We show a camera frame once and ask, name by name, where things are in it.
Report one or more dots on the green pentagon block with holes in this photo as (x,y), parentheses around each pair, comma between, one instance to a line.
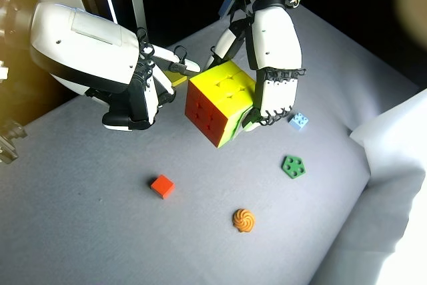
(293,166)

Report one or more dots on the white sheet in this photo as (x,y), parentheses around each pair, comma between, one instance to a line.
(393,151)

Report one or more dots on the grey table cloth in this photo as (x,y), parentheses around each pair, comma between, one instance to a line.
(133,231)

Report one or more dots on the orange square block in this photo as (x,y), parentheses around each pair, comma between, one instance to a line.
(162,185)

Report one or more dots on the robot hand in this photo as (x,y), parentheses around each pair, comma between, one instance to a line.
(83,48)
(273,41)

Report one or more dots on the light blue toy brick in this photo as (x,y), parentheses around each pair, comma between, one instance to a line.
(298,122)

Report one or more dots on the yellow square block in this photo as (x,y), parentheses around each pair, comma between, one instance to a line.
(178,79)

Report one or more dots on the multicoloured puzzle cube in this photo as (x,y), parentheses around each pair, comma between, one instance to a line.
(213,98)

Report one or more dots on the orange swirl cookie toy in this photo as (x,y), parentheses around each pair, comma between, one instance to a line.
(244,220)

